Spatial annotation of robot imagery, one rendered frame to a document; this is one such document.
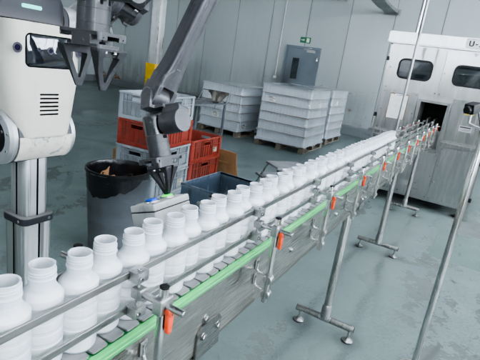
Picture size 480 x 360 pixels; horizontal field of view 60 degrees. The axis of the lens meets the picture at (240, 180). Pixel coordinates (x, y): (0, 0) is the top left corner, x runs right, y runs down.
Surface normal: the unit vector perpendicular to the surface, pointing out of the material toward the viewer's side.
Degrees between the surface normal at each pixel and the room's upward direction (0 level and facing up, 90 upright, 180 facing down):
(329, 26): 90
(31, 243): 90
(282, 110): 90
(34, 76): 90
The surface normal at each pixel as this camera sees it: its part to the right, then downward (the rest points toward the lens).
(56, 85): 0.86, 0.26
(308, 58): -0.49, 0.17
